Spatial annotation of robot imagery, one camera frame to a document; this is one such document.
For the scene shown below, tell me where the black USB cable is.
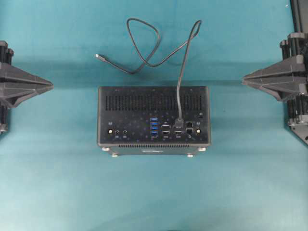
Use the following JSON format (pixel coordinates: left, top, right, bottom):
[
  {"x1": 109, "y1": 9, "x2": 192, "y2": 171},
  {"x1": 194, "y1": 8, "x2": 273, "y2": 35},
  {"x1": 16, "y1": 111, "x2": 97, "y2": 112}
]
[{"x1": 94, "y1": 17, "x2": 202, "y2": 128}]

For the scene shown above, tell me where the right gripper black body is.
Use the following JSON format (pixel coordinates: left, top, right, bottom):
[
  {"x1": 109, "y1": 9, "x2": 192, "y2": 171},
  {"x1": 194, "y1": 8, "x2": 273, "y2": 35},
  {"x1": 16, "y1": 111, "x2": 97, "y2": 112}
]
[{"x1": 279, "y1": 33, "x2": 308, "y2": 127}]

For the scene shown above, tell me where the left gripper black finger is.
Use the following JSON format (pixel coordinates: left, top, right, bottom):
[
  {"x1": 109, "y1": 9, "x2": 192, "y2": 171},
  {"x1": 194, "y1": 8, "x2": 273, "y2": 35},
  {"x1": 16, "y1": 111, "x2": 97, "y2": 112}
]
[
  {"x1": 0, "y1": 63, "x2": 53, "y2": 87},
  {"x1": 0, "y1": 86, "x2": 53, "y2": 107}
]

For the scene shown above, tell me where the black mini PC box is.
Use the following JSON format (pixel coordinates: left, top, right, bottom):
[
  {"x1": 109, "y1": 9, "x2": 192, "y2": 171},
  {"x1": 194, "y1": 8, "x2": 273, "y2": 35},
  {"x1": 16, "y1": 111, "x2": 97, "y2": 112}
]
[{"x1": 97, "y1": 86, "x2": 211, "y2": 157}]

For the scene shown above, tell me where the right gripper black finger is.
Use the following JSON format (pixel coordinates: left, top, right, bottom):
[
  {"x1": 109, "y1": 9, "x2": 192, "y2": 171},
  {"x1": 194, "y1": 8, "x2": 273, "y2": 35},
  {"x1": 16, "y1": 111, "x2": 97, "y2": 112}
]
[
  {"x1": 242, "y1": 56, "x2": 306, "y2": 84},
  {"x1": 242, "y1": 81, "x2": 308, "y2": 102}
]

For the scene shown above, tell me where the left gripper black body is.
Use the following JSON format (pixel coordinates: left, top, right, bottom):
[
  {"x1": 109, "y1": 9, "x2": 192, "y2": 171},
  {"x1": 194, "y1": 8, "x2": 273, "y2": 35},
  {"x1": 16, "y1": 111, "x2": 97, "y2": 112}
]
[{"x1": 0, "y1": 40, "x2": 14, "y2": 134}]

